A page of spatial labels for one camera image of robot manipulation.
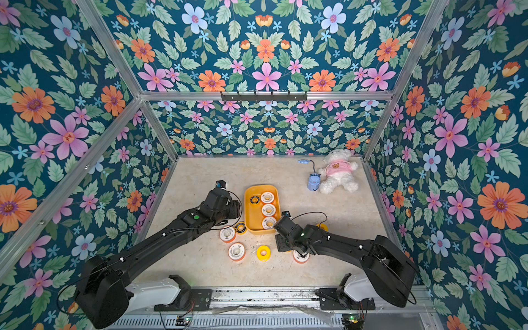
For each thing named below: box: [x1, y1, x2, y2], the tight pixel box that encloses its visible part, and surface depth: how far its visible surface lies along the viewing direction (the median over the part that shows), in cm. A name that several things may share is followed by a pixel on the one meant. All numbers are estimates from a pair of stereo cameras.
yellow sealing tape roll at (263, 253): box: [256, 244, 272, 262], surface depth 85 cm
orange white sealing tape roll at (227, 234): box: [218, 226, 238, 244], surface depth 90 cm
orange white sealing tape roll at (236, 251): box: [227, 242, 247, 262], surface depth 85 cm
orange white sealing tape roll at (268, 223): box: [261, 216, 277, 230], surface depth 93 cm
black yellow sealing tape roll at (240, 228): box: [235, 221, 248, 236], surface depth 92 cm
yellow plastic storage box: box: [244, 184, 282, 236], surface depth 98 cm
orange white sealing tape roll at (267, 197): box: [260, 191, 275, 204], surface depth 101 cm
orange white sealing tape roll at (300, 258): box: [292, 249, 311, 264], surface depth 84 cm
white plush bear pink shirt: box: [318, 148, 359, 195], surface depth 106 cm
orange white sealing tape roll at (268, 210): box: [261, 203, 276, 217], surface depth 97 cm
